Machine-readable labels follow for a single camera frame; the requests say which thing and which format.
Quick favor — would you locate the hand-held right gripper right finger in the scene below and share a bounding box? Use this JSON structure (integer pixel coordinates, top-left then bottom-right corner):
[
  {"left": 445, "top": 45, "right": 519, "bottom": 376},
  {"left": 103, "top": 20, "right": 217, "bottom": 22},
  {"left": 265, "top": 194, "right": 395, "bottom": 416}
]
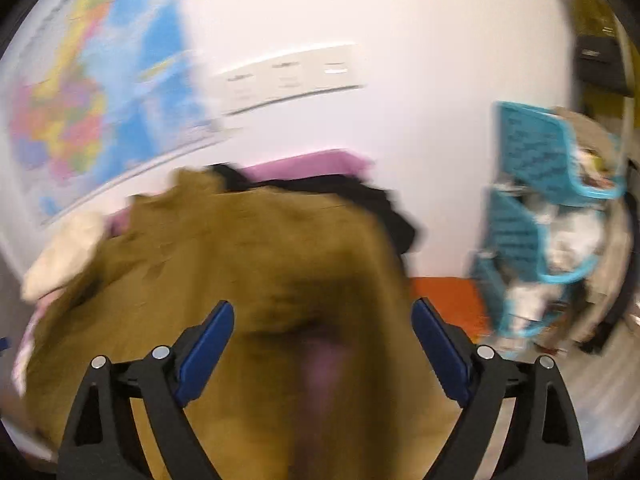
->
[{"left": 410, "top": 297, "right": 588, "bottom": 480}]

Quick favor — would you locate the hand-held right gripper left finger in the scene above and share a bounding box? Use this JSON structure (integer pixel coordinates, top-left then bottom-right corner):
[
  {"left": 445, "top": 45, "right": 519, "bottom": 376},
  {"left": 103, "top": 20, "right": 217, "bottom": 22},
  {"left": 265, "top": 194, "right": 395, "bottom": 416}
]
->
[{"left": 57, "top": 300, "right": 236, "bottom": 480}]

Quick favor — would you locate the olive green garment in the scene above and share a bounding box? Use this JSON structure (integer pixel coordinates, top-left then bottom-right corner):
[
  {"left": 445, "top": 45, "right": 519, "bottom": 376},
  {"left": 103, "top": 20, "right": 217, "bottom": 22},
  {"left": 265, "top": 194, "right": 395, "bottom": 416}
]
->
[{"left": 25, "top": 167, "right": 466, "bottom": 480}]

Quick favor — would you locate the orange cloth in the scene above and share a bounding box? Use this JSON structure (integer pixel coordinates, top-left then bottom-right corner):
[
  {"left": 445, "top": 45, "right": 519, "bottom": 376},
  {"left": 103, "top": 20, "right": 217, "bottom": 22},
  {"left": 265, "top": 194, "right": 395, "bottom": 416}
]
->
[{"left": 407, "top": 276, "right": 493, "bottom": 342}]

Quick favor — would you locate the teal perforated plastic basket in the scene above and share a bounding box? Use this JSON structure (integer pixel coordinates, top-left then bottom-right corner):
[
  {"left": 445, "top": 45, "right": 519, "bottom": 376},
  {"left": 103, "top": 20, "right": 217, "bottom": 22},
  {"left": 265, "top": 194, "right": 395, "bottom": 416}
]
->
[
  {"left": 481, "top": 186, "right": 603, "bottom": 283},
  {"left": 469, "top": 254, "right": 551, "bottom": 342},
  {"left": 494, "top": 101, "right": 627, "bottom": 207}
]

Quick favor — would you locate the black garment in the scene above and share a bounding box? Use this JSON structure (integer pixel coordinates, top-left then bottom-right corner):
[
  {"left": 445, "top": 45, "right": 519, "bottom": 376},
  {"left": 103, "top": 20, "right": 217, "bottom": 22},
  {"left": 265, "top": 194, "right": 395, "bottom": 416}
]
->
[{"left": 207, "top": 162, "right": 417, "bottom": 256}]

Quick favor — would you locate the cream cloth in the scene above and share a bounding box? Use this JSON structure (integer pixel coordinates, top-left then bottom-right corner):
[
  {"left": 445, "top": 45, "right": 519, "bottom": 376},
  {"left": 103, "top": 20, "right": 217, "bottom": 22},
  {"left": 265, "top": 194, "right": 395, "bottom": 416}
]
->
[{"left": 20, "top": 210, "right": 108, "bottom": 302}]

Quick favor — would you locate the crumpled white plastic bag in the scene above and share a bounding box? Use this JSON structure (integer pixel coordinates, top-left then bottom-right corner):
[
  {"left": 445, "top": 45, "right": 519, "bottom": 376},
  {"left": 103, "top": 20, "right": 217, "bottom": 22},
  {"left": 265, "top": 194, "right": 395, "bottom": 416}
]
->
[{"left": 535, "top": 200, "right": 603, "bottom": 273}]

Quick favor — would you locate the pink blanket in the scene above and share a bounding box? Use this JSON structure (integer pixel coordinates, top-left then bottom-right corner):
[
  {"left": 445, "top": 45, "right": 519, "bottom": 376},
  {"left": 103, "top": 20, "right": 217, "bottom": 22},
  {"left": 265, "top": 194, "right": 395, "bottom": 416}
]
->
[{"left": 10, "top": 149, "right": 376, "bottom": 411}]

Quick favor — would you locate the dark box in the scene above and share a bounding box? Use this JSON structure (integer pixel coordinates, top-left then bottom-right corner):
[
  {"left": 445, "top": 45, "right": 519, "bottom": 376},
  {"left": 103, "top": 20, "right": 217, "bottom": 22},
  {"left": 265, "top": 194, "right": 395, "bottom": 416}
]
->
[{"left": 572, "top": 34, "right": 630, "bottom": 97}]

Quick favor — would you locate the white wall socket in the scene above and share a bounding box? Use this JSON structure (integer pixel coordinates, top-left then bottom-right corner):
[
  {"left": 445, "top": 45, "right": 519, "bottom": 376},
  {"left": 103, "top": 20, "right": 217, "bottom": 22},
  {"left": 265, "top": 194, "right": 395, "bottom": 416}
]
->
[
  {"left": 212, "top": 67, "right": 263, "bottom": 116},
  {"left": 260, "top": 55, "right": 318, "bottom": 103}
]

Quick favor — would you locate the colourful wall map poster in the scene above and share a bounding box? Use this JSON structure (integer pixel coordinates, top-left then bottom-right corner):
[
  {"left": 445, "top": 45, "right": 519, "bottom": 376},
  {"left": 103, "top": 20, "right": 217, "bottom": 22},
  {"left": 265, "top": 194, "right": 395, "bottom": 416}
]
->
[{"left": 7, "top": 0, "right": 236, "bottom": 227}]

